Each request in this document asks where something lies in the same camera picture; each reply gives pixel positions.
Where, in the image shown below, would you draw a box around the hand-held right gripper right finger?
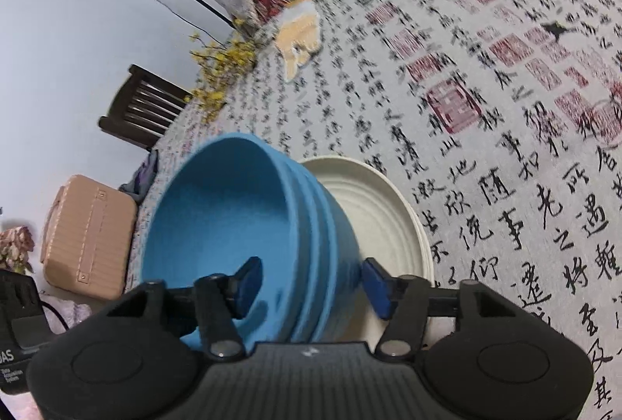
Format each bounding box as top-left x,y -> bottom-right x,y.
363,257 -> 526,362

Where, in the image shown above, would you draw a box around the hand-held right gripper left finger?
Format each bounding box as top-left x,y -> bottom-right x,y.
104,256 -> 263,361

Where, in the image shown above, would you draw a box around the blue bowl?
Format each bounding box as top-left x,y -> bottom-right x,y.
262,148 -> 338,343
141,133 -> 316,350
292,167 -> 363,340

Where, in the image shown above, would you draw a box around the pink dried flowers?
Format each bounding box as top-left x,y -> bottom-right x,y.
0,227 -> 36,275

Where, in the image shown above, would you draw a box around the pink hard suitcase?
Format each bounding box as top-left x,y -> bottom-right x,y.
40,174 -> 138,301

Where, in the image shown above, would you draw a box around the purple cloth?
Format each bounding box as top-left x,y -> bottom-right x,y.
119,150 -> 159,207

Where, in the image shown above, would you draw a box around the calligraphy printed tablecloth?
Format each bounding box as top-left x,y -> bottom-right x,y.
0,0 -> 622,420

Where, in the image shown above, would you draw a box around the dark wooden chair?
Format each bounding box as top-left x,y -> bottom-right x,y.
98,64 -> 192,152

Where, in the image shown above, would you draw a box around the yellow flower branch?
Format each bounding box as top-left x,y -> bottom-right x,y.
189,16 -> 258,119

